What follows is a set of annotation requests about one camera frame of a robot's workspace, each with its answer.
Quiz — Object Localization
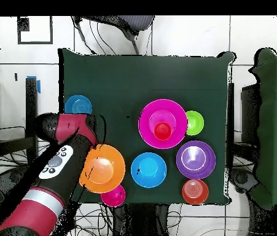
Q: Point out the large pink bowl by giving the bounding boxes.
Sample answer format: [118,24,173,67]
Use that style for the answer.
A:
[138,98,189,150]

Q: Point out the orange cup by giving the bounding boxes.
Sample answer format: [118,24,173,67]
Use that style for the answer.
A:
[153,122,173,141]

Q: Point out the large orange bowl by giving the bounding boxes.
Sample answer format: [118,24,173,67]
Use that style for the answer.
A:
[79,144,126,194]

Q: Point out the medium blue bowl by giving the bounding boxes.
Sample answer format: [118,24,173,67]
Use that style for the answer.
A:
[130,152,168,189]

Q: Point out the dark green tablecloth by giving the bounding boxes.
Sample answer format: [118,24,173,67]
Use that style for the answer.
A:
[57,47,236,206]

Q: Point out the small green bowl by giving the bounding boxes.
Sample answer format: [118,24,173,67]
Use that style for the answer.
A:
[185,110,205,136]

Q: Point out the purple bowl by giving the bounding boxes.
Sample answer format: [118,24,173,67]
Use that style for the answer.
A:
[176,140,217,180]

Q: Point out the small blue bowl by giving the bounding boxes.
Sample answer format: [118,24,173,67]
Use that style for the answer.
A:
[64,95,93,115]

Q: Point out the small pink-red bowl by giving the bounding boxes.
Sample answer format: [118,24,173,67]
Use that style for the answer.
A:
[100,184,127,208]

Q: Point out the small orange bowl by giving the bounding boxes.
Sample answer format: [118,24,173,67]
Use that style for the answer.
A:
[181,178,209,205]

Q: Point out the grey mesh office chair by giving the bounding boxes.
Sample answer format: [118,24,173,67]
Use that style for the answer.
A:
[71,15,155,55]

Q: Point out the blue tape strip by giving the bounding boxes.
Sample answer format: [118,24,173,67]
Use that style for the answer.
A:
[26,75,41,95]

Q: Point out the black metal stand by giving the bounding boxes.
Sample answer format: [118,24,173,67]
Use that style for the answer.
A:
[0,77,41,165]

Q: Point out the black chair base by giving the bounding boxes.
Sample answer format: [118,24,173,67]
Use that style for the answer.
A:
[0,168,28,195]
[228,168,257,195]

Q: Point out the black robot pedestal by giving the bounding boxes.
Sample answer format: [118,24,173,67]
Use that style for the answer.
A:
[113,203,171,236]

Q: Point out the tangle of floor cables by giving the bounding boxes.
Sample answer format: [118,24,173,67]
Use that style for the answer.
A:
[0,126,114,236]

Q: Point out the black square floor frame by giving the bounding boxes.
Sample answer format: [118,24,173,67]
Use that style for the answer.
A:
[17,15,53,45]

